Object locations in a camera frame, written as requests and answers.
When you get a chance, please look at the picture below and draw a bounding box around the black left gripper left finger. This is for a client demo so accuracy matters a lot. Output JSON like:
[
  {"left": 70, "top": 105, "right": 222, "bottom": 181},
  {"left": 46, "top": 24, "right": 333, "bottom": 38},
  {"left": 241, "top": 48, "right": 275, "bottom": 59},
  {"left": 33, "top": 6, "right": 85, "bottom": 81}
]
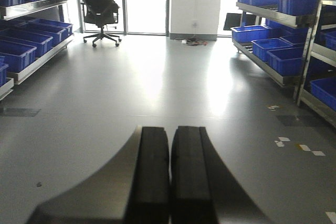
[{"left": 26, "top": 125, "right": 171, "bottom": 224}]

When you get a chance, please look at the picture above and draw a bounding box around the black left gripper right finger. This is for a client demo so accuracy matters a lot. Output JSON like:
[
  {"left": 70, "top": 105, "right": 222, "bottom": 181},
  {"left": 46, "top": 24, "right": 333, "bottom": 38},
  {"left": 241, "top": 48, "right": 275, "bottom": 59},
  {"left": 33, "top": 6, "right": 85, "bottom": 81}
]
[{"left": 170, "top": 125, "right": 271, "bottom": 224}]

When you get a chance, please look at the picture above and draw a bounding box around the right steel shelf rack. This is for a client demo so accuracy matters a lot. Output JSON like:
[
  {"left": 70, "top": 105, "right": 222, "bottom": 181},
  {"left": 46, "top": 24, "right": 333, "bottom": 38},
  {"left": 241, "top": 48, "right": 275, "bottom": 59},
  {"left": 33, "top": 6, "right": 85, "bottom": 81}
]
[{"left": 231, "top": 0, "right": 335, "bottom": 125}]

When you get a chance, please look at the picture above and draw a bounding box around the steel shelf rack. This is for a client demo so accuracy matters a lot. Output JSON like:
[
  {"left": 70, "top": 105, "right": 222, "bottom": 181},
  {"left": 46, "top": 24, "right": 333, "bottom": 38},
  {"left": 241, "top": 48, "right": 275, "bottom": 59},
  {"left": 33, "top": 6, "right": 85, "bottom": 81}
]
[
  {"left": 1, "top": 0, "right": 72, "bottom": 99},
  {"left": 231, "top": 0, "right": 335, "bottom": 125}
]

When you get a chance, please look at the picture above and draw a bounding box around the left steel shelf rack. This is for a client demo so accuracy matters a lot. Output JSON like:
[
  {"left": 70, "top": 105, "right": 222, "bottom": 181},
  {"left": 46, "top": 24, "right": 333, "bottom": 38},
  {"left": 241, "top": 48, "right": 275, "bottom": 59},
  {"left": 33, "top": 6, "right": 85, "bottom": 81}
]
[{"left": 1, "top": 0, "right": 72, "bottom": 99}]

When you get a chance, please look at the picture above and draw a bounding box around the black mesh office chair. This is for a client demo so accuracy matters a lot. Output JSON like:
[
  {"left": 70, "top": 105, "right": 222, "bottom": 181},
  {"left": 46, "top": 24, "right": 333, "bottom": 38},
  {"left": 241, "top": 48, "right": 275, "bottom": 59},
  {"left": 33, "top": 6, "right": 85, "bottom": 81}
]
[{"left": 82, "top": 0, "right": 122, "bottom": 48}]

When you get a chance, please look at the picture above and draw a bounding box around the power strip with cables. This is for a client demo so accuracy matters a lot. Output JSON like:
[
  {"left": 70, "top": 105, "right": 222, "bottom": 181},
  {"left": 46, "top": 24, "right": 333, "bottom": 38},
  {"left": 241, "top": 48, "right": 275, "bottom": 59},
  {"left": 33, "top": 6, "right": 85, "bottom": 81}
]
[{"left": 174, "top": 38, "right": 208, "bottom": 46}]

